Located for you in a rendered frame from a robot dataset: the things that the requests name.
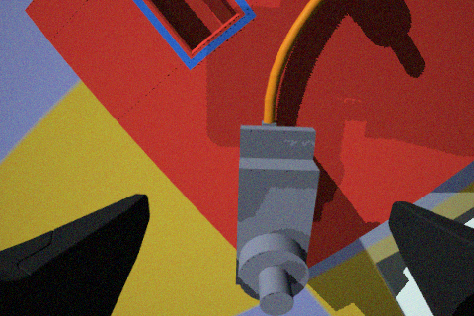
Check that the red flat rectangular platform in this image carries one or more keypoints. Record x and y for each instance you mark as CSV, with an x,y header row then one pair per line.
x,y
388,86

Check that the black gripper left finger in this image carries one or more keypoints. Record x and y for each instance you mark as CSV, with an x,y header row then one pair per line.
x,y
80,268

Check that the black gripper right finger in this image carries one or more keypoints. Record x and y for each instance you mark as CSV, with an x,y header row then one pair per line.
x,y
439,254

